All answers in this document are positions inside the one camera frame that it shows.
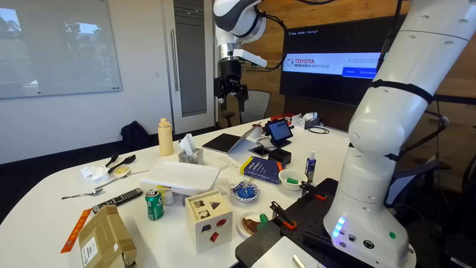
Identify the white plate with brown food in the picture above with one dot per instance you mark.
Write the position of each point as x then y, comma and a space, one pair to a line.
250, 223

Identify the small black plastic spoon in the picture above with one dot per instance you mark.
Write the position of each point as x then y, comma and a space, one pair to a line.
111, 159

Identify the small black box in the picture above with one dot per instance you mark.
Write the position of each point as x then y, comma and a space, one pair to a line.
279, 155

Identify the grey tissue holder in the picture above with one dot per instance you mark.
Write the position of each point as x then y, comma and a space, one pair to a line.
190, 150

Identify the glue bottle with blue cap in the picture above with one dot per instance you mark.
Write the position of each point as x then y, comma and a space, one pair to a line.
311, 165

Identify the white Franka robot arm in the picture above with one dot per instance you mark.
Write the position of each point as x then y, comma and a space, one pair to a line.
387, 123

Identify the small white bowl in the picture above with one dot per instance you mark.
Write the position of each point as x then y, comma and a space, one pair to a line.
291, 178

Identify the wooden shape sorter cube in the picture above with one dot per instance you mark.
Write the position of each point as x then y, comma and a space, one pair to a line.
208, 219

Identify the small screen on stand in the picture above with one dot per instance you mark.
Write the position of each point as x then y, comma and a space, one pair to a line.
278, 131

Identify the green toy piece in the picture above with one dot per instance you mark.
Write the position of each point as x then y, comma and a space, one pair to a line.
291, 180

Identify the blue office chair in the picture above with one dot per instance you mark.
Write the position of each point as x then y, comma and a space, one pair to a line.
410, 178

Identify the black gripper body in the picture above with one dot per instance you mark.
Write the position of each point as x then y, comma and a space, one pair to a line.
230, 74

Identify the white crumpled plastic bag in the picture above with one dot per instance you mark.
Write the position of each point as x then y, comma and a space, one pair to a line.
92, 172

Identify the brown cardboard box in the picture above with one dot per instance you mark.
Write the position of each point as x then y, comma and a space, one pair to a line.
105, 239

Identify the white rectangular tray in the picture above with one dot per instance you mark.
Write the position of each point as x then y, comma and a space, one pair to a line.
180, 175

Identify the large wall television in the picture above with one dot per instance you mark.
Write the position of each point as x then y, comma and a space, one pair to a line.
332, 64

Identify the white door with glass panel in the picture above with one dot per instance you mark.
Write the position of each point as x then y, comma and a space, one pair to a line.
190, 59

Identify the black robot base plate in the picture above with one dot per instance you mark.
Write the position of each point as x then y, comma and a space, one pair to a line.
291, 223

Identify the black backpack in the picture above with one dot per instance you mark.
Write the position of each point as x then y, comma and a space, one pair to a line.
134, 134

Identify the yellow squeeze bottle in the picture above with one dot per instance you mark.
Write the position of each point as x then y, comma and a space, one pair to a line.
165, 137

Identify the large black plastic spoon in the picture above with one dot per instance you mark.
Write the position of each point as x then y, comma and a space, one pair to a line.
122, 162

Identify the clear bowl with blue contents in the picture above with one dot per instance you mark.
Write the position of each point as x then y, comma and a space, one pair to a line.
244, 193

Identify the small white cup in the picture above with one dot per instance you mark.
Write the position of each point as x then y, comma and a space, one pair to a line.
166, 195

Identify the white desk device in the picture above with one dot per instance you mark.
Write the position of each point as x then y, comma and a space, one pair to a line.
306, 120

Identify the silver laptop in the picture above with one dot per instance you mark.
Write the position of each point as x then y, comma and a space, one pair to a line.
245, 143

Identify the orange ruler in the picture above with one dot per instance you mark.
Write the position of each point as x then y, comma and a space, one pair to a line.
76, 231

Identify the wall whiteboard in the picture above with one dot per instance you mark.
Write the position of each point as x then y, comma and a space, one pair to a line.
56, 46

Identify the blue book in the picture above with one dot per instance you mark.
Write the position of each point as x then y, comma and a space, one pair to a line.
262, 169

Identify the black remote control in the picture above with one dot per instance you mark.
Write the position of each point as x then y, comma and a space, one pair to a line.
117, 199

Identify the orange and black clamp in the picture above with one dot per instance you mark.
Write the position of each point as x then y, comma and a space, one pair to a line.
282, 216

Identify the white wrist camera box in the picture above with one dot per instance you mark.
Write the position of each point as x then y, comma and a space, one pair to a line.
250, 56

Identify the black flat tablet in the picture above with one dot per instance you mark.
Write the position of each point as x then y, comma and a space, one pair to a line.
223, 141

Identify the wooden brush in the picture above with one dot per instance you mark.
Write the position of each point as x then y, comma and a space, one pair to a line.
122, 171

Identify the green soda can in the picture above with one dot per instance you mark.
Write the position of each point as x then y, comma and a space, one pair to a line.
153, 204

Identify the silver metal spoon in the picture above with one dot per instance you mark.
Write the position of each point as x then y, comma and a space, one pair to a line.
89, 190

